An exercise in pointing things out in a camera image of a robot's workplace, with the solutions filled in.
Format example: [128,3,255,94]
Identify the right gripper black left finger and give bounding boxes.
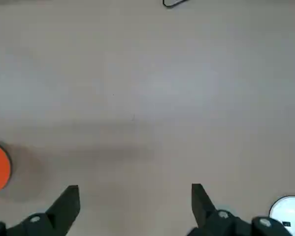
[0,185,81,236]

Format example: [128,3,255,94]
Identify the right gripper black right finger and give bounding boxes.
[186,183,294,236]

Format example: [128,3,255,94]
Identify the white round puck device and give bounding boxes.
[269,196,295,236]

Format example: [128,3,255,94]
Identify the black rimmed white object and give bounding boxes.
[163,0,189,9]

